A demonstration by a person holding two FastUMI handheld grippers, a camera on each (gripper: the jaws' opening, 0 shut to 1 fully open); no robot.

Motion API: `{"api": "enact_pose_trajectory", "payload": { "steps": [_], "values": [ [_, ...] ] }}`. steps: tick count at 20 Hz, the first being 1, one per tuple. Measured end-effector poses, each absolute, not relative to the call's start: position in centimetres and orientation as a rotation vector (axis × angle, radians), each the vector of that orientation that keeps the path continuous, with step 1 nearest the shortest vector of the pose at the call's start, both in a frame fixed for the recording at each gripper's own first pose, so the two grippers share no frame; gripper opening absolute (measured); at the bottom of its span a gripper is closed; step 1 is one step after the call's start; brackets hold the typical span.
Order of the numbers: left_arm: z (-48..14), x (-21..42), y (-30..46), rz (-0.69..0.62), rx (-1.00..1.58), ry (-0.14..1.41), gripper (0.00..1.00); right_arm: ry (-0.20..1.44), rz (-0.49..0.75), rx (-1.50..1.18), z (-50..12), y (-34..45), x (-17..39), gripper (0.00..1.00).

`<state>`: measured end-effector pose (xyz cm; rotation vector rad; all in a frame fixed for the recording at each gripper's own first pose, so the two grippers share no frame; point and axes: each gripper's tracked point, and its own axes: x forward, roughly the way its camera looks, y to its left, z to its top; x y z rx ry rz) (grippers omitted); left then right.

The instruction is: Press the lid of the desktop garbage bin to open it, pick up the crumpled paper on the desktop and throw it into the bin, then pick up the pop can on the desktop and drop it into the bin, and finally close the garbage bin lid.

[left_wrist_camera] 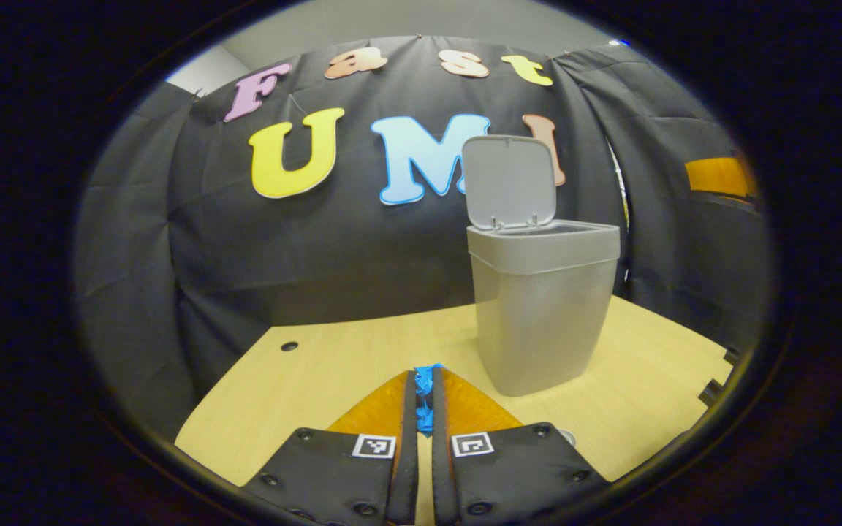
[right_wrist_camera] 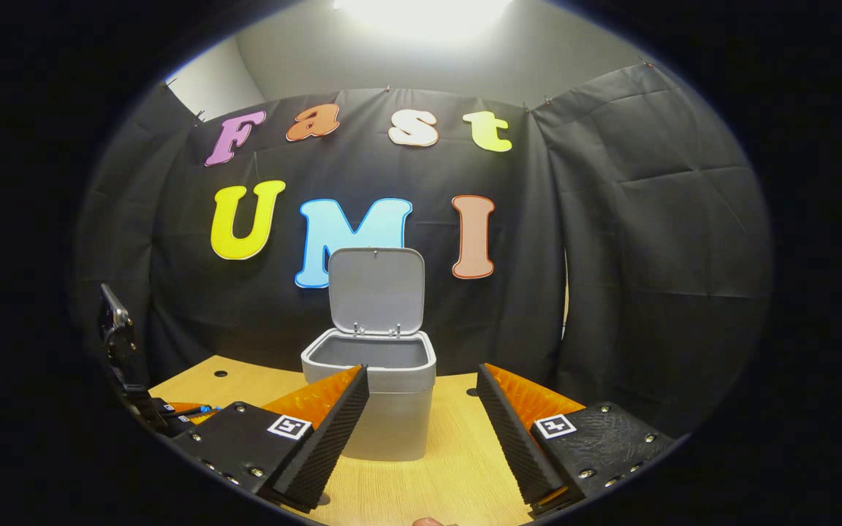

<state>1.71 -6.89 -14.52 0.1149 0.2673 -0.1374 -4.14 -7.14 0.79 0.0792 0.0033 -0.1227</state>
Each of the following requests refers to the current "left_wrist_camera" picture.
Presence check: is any blue paper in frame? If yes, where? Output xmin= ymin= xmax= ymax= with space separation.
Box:
xmin=414 ymin=363 xmax=444 ymax=438

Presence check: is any black backdrop cloth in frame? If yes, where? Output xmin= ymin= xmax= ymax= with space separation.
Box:
xmin=74 ymin=35 xmax=773 ymax=439

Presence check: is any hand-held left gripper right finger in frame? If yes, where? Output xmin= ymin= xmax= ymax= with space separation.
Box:
xmin=432 ymin=367 xmax=608 ymax=526

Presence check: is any grey desktop garbage bin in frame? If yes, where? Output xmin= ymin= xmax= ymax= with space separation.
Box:
xmin=461 ymin=135 xmax=621 ymax=397

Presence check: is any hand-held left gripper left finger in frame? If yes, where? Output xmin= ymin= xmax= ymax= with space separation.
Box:
xmin=242 ymin=369 xmax=420 ymax=526

